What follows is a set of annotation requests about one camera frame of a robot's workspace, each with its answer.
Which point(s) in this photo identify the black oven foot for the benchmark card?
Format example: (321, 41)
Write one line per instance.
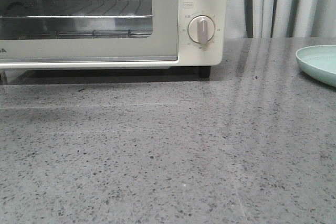
(204, 71)

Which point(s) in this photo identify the light grey curtain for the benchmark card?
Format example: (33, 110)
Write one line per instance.
(280, 18)

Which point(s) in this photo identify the mint green plate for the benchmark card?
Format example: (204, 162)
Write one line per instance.
(318, 62)

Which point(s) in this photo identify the cream white toaster oven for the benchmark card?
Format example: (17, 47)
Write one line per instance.
(189, 53)

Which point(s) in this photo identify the black wire oven rack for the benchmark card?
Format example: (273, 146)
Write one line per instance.
(76, 19)

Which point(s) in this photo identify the lower timer knob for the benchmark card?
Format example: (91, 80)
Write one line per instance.
(201, 29)

